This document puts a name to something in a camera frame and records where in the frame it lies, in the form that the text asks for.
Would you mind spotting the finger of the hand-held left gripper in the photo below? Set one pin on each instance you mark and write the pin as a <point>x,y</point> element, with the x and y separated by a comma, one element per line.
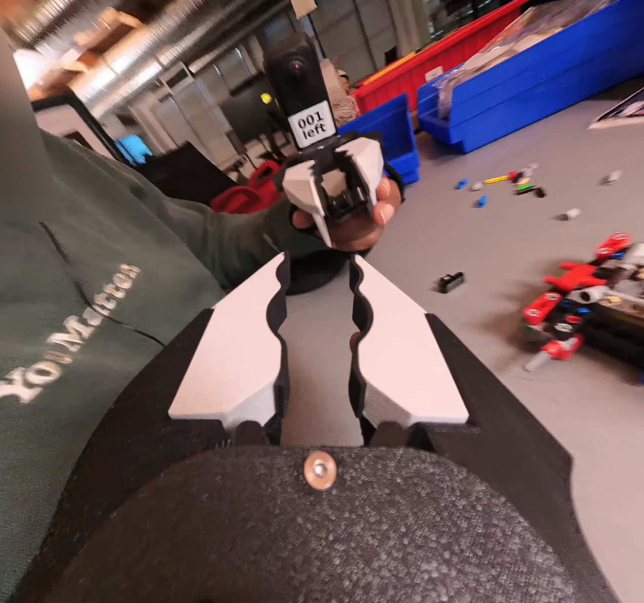
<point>370,160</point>
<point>302,188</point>

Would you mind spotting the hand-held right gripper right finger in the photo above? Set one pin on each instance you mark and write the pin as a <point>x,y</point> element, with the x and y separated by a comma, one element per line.
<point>407,361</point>

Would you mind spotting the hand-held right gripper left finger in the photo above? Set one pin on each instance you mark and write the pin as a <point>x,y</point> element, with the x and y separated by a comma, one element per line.
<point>231,356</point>

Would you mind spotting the black lego beam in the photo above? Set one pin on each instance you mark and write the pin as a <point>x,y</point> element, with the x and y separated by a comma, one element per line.
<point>347,200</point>

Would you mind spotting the person's left forearm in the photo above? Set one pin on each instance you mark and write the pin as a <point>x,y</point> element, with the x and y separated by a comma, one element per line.
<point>236,245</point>

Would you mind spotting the black lego connector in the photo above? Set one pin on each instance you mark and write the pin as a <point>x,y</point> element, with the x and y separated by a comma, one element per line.
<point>450,282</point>

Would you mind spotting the cluster of small lego pieces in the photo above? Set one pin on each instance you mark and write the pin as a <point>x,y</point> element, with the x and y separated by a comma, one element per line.
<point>526,189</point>

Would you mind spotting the lego car model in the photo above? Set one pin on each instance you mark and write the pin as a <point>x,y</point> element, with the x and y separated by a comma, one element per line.
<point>578,306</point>

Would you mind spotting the grey lego pin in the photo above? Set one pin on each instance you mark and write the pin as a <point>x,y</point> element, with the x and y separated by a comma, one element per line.
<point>568,214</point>
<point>611,176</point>

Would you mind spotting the lego sticker sheet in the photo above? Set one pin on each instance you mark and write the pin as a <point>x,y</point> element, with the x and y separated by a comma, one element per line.
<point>624,112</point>

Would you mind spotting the person's right hand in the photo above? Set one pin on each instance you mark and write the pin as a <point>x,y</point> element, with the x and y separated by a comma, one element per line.
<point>354,346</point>

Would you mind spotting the person's left hand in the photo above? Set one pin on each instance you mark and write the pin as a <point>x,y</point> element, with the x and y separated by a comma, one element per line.
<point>357,235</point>

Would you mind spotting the small blue bin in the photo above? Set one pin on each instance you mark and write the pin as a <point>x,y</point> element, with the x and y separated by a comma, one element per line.
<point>387,130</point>

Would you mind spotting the red bag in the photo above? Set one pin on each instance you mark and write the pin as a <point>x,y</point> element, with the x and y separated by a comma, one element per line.
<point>236,200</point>

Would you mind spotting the red bin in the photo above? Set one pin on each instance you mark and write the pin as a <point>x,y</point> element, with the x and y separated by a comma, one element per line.
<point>402,82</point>

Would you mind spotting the large blue bin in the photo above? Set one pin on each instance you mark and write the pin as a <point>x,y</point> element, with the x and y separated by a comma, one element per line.
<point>528,94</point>

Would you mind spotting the clear plastic parts bags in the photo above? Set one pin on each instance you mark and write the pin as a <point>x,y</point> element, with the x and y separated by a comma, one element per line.
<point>528,24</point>

